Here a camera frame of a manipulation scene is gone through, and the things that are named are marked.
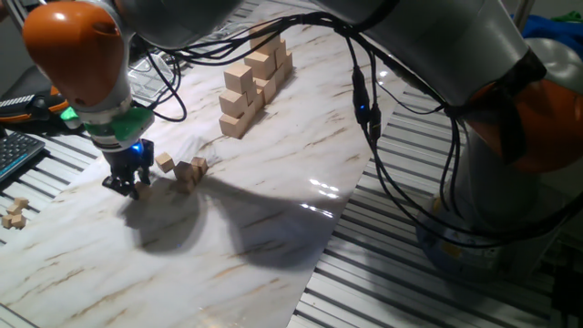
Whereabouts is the marble pattern sheet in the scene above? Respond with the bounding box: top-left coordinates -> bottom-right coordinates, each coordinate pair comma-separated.
0,0 -> 411,328

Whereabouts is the black computer keyboard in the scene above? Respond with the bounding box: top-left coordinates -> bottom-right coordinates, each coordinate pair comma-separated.
0,129 -> 46,184

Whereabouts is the green cloth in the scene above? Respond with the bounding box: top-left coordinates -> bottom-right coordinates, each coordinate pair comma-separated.
549,10 -> 583,24

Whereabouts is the clear plastic container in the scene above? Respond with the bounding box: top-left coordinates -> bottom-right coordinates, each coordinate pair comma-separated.
127,52 -> 178,105

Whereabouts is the aluminium frame post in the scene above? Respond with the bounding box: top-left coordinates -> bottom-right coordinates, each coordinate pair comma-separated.
3,0 -> 27,31

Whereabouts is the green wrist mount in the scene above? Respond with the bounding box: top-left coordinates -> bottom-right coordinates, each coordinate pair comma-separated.
59,105 -> 156,143

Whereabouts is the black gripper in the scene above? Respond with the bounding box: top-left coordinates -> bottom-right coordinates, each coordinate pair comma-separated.
100,139 -> 155,200

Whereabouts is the blue bag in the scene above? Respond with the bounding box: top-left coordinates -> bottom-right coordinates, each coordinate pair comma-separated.
521,14 -> 583,52

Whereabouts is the black usb cable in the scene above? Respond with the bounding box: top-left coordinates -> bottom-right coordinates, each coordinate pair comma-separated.
127,11 -> 583,250

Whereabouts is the orange black teach pendant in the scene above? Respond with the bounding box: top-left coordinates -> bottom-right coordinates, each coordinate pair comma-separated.
0,66 -> 70,125

